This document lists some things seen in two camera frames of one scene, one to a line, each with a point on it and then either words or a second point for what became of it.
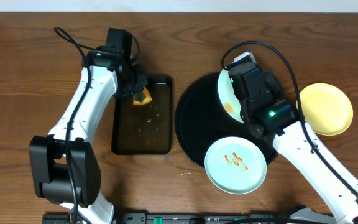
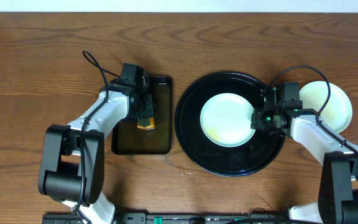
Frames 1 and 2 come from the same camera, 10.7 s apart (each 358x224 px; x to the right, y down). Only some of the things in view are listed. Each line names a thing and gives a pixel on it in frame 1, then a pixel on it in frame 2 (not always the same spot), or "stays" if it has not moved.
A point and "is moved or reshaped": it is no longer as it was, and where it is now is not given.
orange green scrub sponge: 142,98 is moved or reshaped
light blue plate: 228,98 to 337,111
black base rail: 250,218 stays
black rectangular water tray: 145,129 stays
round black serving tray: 201,121 stays
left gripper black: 137,84 to 148,111
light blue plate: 235,165 to 225,120
